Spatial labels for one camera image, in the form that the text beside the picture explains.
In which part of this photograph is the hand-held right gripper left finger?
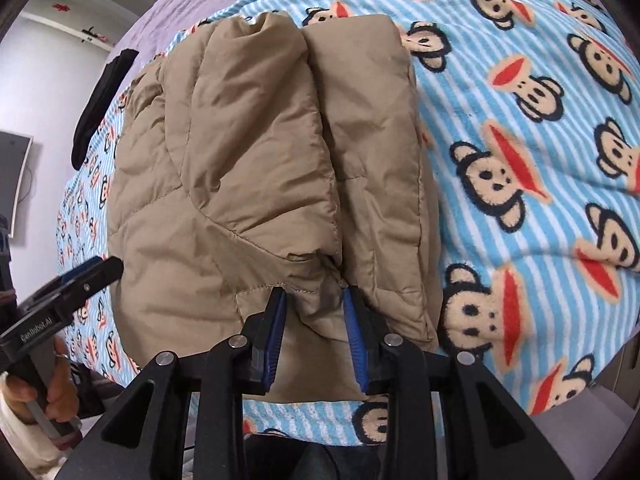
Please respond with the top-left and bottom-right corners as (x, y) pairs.
(55, 287), (289, 480)

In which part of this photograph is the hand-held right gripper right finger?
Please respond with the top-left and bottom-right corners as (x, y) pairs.
(341, 285), (592, 480)

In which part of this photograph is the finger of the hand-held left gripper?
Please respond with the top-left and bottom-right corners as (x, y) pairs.
(19, 256), (125, 327)
(56, 257), (110, 287)

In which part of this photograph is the tan puffer jacket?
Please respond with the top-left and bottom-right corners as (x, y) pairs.
(106, 10), (444, 404)

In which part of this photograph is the person's left hand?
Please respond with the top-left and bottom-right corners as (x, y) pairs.
(4, 335), (82, 427)

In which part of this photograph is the curved white monitor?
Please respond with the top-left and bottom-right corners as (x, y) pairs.
(0, 130), (35, 239)

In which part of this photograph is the black garment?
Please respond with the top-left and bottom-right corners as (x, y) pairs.
(70, 49), (140, 171)

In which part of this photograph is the monkey print striped blanket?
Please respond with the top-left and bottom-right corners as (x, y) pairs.
(55, 0), (640, 448)

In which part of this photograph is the purple bedspread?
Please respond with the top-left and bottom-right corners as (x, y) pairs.
(102, 0), (251, 107)

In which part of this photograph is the white wall shelf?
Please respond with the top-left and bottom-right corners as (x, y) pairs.
(30, 0), (169, 54)

